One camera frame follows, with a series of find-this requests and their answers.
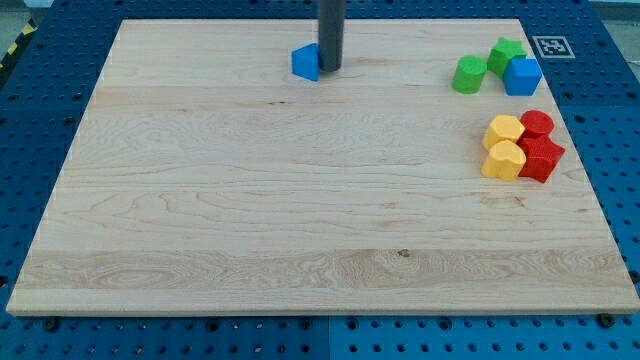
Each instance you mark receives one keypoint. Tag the blue cube block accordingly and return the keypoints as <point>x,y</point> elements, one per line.
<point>522,77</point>

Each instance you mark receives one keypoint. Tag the wooden board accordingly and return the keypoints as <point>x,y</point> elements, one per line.
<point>206,179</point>

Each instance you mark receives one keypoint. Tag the blue wedge block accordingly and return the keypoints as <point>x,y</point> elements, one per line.
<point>305,62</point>

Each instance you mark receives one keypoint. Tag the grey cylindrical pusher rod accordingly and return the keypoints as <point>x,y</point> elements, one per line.
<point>331,16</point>

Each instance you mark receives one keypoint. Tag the green cylinder block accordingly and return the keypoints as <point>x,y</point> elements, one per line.
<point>469,74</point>

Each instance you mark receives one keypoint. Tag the yellow heart block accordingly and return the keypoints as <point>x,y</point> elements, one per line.
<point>505,160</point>

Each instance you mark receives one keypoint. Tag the yellow hexagon block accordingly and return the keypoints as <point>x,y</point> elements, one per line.
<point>502,128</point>

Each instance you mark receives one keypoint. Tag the green star block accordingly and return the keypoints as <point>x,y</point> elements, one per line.
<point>502,53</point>

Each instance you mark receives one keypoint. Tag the red star block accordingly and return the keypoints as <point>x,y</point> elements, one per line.
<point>542,156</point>

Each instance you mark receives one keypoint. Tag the red cylinder block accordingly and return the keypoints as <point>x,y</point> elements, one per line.
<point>536,124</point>

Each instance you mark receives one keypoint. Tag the white fiducial marker tag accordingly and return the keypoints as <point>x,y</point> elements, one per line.
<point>553,47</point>

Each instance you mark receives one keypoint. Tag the black yellow hazard tape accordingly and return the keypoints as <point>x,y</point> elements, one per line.
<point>17,48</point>

